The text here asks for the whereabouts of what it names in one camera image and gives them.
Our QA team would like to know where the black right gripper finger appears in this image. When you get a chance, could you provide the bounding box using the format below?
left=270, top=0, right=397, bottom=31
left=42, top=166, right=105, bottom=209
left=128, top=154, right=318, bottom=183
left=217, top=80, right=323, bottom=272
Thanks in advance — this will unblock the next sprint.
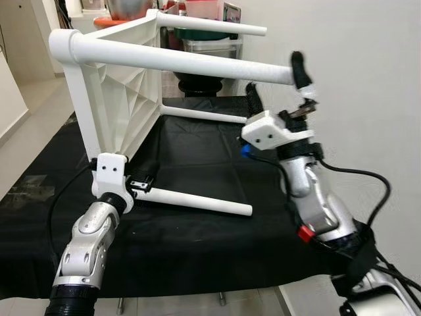
left=245, top=82, right=268, bottom=120
left=291, top=51, right=320, bottom=100

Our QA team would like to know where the white plastic table top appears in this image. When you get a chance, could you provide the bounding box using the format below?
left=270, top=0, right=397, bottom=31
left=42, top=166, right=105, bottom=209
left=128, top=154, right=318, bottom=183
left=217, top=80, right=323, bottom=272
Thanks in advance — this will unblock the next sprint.
left=49, top=10, right=166, bottom=167

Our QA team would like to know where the black round wok stand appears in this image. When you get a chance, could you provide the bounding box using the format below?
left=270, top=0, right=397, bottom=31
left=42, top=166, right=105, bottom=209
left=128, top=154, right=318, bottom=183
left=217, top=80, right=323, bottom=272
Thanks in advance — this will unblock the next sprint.
left=172, top=72, right=232, bottom=99

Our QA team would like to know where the green pot with lid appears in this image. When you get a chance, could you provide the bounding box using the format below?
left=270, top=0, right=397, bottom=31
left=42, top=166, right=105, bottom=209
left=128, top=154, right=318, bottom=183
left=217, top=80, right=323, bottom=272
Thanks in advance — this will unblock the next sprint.
left=172, top=28, right=232, bottom=41

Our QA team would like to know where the black table cloth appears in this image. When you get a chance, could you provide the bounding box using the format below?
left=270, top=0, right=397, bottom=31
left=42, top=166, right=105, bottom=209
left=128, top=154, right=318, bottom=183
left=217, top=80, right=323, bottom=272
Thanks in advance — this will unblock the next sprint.
left=0, top=97, right=370, bottom=301

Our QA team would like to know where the dark framed picture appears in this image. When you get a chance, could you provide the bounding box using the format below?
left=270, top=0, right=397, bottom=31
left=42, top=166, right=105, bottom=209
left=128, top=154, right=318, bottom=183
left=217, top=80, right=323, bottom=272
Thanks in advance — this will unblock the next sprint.
left=224, top=3, right=241, bottom=24

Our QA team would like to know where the white box with pink lid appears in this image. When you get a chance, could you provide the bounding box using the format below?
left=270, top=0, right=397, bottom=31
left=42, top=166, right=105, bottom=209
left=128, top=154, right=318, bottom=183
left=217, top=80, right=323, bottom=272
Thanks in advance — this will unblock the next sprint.
left=186, top=0, right=228, bottom=19

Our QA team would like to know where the square clear tape patch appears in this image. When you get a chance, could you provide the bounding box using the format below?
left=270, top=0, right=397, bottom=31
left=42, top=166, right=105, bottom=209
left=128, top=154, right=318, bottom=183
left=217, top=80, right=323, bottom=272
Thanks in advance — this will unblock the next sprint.
left=7, top=174, right=48, bottom=199

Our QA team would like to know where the steel pot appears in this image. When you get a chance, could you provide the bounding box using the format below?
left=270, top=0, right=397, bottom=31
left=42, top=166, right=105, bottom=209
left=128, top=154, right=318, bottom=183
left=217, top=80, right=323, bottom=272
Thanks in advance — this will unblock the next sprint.
left=105, top=0, right=156, bottom=20

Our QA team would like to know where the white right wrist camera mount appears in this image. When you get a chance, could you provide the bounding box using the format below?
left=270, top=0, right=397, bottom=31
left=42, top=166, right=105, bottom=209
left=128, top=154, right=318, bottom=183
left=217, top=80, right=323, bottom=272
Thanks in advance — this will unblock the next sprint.
left=240, top=111, right=316, bottom=151

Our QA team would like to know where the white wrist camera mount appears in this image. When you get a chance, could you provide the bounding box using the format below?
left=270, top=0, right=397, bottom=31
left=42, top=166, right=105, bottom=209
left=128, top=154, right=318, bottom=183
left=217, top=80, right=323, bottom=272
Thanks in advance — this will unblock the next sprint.
left=240, top=111, right=316, bottom=151
left=90, top=153, right=135, bottom=215

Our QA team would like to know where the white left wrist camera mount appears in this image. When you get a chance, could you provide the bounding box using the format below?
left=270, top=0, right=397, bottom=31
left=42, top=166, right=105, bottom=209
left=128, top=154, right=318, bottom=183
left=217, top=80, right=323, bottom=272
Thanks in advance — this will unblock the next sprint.
left=90, top=153, right=135, bottom=215

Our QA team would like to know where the metal folding table frame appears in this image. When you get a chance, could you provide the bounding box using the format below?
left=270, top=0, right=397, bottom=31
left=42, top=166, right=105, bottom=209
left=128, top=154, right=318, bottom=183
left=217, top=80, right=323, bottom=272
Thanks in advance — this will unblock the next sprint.
left=116, top=292, right=227, bottom=311

